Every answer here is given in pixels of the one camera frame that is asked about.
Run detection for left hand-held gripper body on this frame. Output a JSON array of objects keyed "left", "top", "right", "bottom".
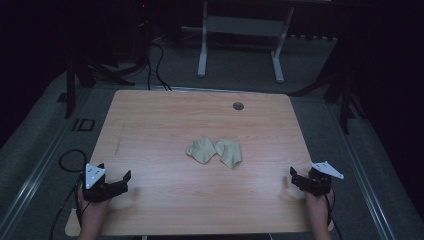
[{"left": 81, "top": 163, "right": 129, "bottom": 203}]

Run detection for black metal stand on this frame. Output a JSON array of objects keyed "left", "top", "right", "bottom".
[
  {"left": 288, "top": 66, "right": 366, "bottom": 135},
  {"left": 56, "top": 49, "right": 136, "bottom": 120}
]

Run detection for grey metal floor rail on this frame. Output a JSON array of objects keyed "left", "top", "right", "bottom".
[
  {"left": 328, "top": 99, "right": 398, "bottom": 240},
  {"left": 0, "top": 87, "right": 116, "bottom": 239}
]

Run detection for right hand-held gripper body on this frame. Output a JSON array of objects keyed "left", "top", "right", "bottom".
[{"left": 293, "top": 161, "right": 345, "bottom": 197}]

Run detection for black cables on floor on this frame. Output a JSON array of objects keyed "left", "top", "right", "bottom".
[{"left": 145, "top": 41, "right": 173, "bottom": 92}]

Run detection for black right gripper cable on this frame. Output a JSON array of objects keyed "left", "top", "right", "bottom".
[{"left": 323, "top": 188, "right": 344, "bottom": 240}]

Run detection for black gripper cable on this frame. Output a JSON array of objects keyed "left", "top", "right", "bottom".
[
  {"left": 323, "top": 188, "right": 344, "bottom": 240},
  {"left": 75, "top": 184, "right": 93, "bottom": 228}
]

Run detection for beige ankle sock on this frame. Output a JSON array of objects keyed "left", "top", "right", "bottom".
[
  {"left": 185, "top": 136, "right": 218, "bottom": 165},
  {"left": 214, "top": 138, "right": 243, "bottom": 170}
]

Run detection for person's left hand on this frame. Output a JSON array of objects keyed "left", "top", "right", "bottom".
[{"left": 77, "top": 185, "right": 112, "bottom": 222}]

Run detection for white metal table frame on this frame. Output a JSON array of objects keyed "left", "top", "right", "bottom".
[{"left": 181, "top": 0, "right": 296, "bottom": 84}]

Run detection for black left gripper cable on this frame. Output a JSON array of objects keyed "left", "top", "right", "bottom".
[{"left": 75, "top": 184, "right": 93, "bottom": 228}]

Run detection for person's right hand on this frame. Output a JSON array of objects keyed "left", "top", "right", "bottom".
[{"left": 303, "top": 189, "right": 335, "bottom": 219}]

